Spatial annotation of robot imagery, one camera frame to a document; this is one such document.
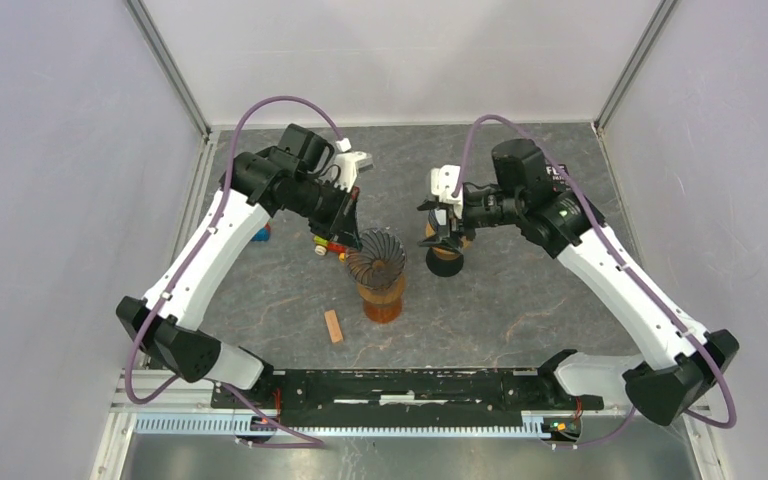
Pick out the orange black coffee filter box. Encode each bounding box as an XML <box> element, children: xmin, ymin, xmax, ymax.
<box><xmin>546</xmin><ymin>164</ymin><xmax>569</xmax><ymax>189</ymax></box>

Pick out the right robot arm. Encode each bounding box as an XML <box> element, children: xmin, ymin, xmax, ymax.
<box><xmin>421</xmin><ymin>138</ymin><xmax>739</xmax><ymax>426</ymax></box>

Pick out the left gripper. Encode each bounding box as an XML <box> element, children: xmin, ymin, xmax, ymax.
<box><xmin>282</xmin><ymin>175</ymin><xmax>363</xmax><ymax>252</ymax></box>

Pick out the clear smoky ribbed dripper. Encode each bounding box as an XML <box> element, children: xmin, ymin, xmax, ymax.
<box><xmin>344</xmin><ymin>228</ymin><xmax>407</xmax><ymax>287</ymax></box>

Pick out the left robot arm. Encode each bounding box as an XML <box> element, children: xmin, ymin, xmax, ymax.
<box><xmin>116</xmin><ymin>124</ymin><xmax>372</xmax><ymax>408</ymax></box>

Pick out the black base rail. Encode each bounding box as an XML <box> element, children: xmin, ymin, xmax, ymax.
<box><xmin>244</xmin><ymin>368</ymin><xmax>604</xmax><ymax>428</ymax></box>

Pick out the light wooden ring holder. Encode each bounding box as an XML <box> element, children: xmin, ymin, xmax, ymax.
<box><xmin>424</xmin><ymin>222</ymin><xmax>472</xmax><ymax>260</ymax></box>

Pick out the orange glass carafe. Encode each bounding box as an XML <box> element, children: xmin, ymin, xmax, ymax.
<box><xmin>363</xmin><ymin>299</ymin><xmax>403</xmax><ymax>324</ymax></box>

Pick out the blue red toy brick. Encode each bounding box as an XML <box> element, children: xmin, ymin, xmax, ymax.
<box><xmin>251</xmin><ymin>224</ymin><xmax>271</xmax><ymax>242</ymax></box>

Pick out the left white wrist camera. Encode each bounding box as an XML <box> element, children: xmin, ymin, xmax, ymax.
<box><xmin>332</xmin><ymin>138</ymin><xmax>374</xmax><ymax>191</ymax></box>

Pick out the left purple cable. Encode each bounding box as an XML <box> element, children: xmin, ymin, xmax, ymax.
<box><xmin>123</xmin><ymin>95</ymin><xmax>349</xmax><ymax>405</ymax></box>

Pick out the colourful toy brick car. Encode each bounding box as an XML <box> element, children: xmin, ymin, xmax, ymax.
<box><xmin>313</xmin><ymin>235</ymin><xmax>347</xmax><ymax>262</ymax></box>

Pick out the blue ribbed plastic dripper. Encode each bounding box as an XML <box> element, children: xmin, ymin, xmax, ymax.
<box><xmin>427</xmin><ymin>209</ymin><xmax>451</xmax><ymax>238</ymax></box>

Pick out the small wooden block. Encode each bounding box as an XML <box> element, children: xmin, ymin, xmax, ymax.
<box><xmin>324</xmin><ymin>310</ymin><xmax>344</xmax><ymax>344</ymax></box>

